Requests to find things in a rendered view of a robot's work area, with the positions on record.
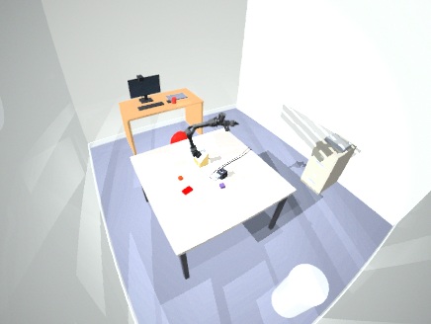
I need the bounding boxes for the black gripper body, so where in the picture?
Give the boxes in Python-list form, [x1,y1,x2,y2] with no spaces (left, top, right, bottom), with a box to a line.
[223,120,235,126]

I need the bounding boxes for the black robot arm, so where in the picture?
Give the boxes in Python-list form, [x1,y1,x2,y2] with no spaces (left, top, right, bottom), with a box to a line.
[184,113,230,159]

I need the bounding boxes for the red flat block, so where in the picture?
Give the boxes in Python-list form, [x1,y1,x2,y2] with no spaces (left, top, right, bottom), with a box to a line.
[181,186,193,195]

